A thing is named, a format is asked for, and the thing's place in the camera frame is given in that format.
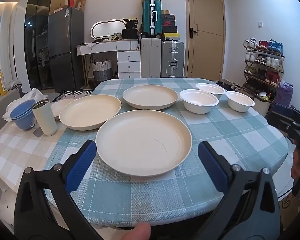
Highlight teal green suitcase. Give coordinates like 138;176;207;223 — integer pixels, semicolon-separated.
142;0;162;36

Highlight white dresser desk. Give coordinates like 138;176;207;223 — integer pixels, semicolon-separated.
76;40;141;79

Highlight wooden door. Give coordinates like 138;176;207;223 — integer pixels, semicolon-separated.
187;0;225;81

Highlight white foam bowl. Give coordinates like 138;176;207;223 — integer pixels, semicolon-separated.
225;91;255;113
196;83;226;99
179;89;219;114

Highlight beige suitcase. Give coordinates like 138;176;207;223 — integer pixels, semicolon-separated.
140;38;161;78

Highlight small cream bowl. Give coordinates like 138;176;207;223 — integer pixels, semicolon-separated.
51;99;75;120

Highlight pale green tumbler cup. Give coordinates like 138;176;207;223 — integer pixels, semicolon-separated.
32;99;57;136

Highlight blue stacked bowls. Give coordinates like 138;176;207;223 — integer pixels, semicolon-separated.
10;99;36;131

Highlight purple bag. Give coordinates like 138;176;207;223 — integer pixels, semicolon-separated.
274;80;294;107

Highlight person's left hand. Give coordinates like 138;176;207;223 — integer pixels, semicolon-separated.
121;223;151;240

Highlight yellow bottle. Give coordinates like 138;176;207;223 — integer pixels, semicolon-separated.
0;71;7;96

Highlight teal plaid tablecloth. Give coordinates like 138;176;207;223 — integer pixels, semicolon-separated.
43;77;289;228

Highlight large cream plate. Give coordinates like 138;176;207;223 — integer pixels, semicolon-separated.
95;110;192;177

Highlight oval lit mirror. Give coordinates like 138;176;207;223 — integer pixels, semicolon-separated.
90;19;126;39

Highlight white trash bin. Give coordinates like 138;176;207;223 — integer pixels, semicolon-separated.
253;92;271;117

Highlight silver aluminium suitcase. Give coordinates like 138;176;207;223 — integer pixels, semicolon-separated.
161;41;185;77

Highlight white plastic bag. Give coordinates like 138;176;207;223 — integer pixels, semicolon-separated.
2;88;47;122

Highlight person's right hand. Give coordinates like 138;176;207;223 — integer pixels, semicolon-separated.
290;148;300;180

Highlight woven laundry basket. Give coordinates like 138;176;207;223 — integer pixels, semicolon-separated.
91;57;113;82

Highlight black refrigerator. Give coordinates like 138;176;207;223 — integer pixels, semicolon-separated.
48;7;85;92

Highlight shoe rack with shoes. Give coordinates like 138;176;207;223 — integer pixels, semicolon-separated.
242;37;285;101

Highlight beige plaid tablecloth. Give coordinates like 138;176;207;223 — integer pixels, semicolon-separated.
0;122;65;192

